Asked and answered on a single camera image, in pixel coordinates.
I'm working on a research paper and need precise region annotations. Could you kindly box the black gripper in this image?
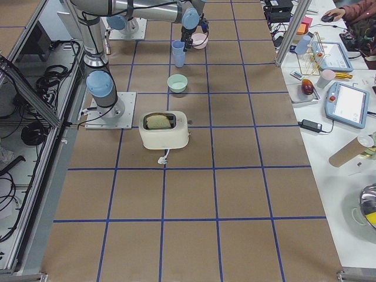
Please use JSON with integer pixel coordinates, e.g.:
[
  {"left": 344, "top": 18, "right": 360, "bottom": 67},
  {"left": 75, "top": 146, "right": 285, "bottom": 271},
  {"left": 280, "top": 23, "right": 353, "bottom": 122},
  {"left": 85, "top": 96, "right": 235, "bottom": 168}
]
[{"left": 180, "top": 25, "right": 196, "bottom": 51}]

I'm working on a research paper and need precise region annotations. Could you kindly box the blue cup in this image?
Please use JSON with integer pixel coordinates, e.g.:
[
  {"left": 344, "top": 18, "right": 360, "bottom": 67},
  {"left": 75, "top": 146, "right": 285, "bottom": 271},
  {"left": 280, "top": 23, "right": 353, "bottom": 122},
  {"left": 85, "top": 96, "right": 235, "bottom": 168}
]
[
  {"left": 173, "top": 52, "right": 186, "bottom": 68},
  {"left": 172, "top": 40, "right": 185, "bottom": 55},
  {"left": 294, "top": 35, "right": 311, "bottom": 55}
]

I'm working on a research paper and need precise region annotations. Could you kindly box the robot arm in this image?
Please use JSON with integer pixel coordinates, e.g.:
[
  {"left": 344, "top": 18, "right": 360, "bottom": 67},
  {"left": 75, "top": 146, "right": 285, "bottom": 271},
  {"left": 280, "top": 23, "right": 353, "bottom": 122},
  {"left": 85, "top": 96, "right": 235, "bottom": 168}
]
[
  {"left": 70, "top": 1, "right": 207, "bottom": 118},
  {"left": 106, "top": 15, "right": 139, "bottom": 34}
]

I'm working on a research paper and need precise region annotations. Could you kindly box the pink white bowl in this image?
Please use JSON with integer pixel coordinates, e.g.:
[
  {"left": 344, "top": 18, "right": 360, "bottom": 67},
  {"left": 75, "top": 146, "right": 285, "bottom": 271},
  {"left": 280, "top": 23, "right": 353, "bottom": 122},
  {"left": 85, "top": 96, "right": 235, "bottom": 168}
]
[{"left": 192, "top": 33, "right": 208, "bottom": 49}]

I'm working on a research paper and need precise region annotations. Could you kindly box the mint green bowl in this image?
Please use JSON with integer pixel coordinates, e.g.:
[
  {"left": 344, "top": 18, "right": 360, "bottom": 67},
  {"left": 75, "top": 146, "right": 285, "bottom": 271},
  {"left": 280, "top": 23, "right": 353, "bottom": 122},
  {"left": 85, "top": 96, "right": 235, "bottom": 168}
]
[{"left": 167, "top": 74, "right": 188, "bottom": 93}]

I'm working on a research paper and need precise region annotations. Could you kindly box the toasted bread slice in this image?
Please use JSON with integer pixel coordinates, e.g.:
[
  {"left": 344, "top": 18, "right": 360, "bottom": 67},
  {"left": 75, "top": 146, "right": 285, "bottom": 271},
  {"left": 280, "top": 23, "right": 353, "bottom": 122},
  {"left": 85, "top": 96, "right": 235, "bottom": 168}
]
[{"left": 146, "top": 115, "right": 171, "bottom": 129}]

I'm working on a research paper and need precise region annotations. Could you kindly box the cream white toaster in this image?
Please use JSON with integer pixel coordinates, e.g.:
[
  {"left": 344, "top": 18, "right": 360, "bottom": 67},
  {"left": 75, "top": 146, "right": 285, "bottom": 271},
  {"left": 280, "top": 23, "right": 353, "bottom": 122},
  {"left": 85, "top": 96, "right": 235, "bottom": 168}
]
[{"left": 139, "top": 111, "right": 189, "bottom": 150}]

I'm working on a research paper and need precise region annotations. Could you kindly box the blue cup on desk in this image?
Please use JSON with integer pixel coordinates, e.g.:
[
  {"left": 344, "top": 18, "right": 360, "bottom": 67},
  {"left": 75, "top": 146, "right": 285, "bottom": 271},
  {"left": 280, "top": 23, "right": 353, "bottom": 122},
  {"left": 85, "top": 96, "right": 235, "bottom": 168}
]
[{"left": 294, "top": 35, "right": 311, "bottom": 55}]

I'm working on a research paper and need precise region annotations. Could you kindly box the red apple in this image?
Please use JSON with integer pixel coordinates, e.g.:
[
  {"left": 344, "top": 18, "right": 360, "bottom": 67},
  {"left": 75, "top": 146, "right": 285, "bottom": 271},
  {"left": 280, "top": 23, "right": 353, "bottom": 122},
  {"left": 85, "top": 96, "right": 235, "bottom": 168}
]
[{"left": 301, "top": 79, "right": 314, "bottom": 96}]

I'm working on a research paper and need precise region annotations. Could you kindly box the pink cup on table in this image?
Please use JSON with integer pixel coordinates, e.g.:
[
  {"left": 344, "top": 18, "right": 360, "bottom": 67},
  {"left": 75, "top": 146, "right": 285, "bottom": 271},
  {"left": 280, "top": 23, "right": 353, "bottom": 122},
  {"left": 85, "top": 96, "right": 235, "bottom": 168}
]
[{"left": 316, "top": 69, "right": 335, "bottom": 89}]

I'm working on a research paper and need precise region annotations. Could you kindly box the black computer mouse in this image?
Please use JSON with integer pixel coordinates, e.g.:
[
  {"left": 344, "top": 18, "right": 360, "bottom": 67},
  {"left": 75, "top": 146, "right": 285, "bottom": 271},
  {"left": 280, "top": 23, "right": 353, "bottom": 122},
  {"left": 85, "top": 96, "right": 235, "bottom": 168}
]
[{"left": 321, "top": 14, "right": 335, "bottom": 23}]

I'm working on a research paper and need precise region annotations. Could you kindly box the black power adapter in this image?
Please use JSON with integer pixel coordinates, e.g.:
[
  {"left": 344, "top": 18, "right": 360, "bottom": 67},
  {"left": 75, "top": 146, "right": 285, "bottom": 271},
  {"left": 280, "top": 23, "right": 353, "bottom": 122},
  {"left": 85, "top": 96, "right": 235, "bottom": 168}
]
[{"left": 298, "top": 119, "right": 322, "bottom": 133}]

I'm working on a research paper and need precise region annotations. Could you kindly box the teach pendant far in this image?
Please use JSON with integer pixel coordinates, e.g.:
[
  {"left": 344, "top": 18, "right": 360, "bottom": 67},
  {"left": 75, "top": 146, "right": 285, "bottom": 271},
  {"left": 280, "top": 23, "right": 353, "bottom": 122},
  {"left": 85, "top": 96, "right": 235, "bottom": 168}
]
[{"left": 311, "top": 41, "right": 353, "bottom": 72}]

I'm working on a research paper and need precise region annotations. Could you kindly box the teach pendant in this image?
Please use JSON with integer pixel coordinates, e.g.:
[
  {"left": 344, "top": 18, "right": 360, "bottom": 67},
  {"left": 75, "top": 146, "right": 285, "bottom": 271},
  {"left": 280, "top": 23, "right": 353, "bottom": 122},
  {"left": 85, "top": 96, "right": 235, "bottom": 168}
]
[
  {"left": 324, "top": 82, "right": 370, "bottom": 129},
  {"left": 311, "top": 41, "right": 353, "bottom": 72}
]

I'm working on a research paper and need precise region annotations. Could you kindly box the teach pendant near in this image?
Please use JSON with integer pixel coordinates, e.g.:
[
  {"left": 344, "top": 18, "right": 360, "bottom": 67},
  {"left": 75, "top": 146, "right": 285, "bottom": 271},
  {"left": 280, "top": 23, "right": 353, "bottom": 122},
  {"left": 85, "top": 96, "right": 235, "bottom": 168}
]
[{"left": 324, "top": 82, "right": 370, "bottom": 129}]

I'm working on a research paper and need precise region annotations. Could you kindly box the person at desk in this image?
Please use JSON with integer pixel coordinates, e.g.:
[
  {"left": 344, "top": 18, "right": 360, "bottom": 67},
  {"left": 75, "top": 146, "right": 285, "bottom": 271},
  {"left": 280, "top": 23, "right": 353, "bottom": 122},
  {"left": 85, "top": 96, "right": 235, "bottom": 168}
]
[{"left": 323, "top": 0, "right": 375, "bottom": 39}]

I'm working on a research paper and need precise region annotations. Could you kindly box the cardboard tube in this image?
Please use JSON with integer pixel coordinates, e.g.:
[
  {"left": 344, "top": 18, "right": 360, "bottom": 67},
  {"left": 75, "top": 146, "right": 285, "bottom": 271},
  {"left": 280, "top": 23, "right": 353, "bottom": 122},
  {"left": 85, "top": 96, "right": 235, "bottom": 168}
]
[{"left": 328, "top": 135, "right": 374, "bottom": 167}]

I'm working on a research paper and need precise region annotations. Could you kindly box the metal mixing bowl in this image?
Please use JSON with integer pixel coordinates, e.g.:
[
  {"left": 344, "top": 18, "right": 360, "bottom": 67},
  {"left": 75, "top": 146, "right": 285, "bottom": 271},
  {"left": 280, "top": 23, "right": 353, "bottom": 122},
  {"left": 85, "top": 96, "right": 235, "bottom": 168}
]
[{"left": 359, "top": 183, "right": 375, "bottom": 229}]

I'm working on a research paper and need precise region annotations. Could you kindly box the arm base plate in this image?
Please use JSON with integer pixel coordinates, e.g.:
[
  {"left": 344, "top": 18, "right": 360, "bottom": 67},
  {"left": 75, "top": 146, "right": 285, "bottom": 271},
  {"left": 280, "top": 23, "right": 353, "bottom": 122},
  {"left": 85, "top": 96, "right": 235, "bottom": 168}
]
[
  {"left": 85, "top": 92, "right": 136, "bottom": 130},
  {"left": 108, "top": 18, "right": 147, "bottom": 41}
]

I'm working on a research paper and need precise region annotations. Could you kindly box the aluminium frame post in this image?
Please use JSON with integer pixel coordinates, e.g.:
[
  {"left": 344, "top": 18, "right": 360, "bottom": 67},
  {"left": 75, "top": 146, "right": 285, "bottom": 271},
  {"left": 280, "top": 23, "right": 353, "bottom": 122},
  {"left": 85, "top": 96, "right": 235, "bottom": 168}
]
[{"left": 275, "top": 0, "right": 311, "bottom": 67}]

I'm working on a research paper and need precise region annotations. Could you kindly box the toaster power cord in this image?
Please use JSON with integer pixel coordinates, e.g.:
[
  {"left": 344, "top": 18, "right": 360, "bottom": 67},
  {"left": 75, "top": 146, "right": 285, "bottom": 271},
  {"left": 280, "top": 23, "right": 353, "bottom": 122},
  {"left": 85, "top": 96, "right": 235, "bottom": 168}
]
[{"left": 157, "top": 148, "right": 170, "bottom": 165}]

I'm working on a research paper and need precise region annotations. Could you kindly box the gold wire rack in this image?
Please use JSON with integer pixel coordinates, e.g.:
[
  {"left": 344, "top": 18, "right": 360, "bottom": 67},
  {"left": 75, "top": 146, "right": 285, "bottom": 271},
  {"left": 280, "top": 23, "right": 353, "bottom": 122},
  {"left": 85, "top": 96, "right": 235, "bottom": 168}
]
[{"left": 297, "top": 32, "right": 326, "bottom": 76}]

